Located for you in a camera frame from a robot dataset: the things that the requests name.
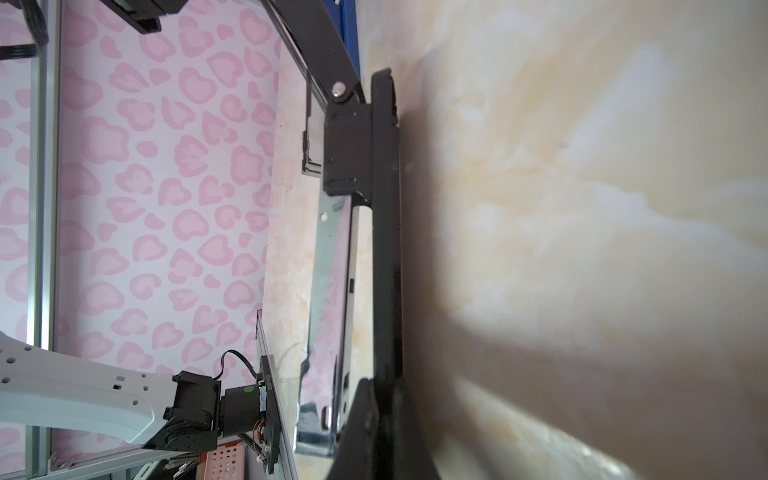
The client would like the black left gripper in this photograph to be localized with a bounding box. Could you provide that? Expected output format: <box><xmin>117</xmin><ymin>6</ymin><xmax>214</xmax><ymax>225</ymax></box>
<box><xmin>101</xmin><ymin>0</ymin><xmax>186</xmax><ymax>34</ymax></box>

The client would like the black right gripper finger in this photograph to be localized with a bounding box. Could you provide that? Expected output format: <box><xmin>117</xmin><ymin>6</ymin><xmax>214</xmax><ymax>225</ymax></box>
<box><xmin>327</xmin><ymin>377</ymin><xmax>440</xmax><ymax>480</ymax></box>

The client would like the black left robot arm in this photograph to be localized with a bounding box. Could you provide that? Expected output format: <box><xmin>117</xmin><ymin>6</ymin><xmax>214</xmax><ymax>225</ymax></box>
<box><xmin>1</xmin><ymin>1</ymin><xmax>281</xmax><ymax>477</ymax></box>

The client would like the aluminium frame corner post left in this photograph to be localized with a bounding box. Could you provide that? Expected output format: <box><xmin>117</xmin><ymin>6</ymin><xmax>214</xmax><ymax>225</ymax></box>
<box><xmin>23</xmin><ymin>0</ymin><xmax>64</xmax><ymax>480</ymax></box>

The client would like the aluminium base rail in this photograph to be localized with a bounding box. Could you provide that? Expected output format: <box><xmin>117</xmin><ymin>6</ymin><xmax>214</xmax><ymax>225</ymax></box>
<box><xmin>40</xmin><ymin>448</ymin><xmax>202</xmax><ymax>479</ymax></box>

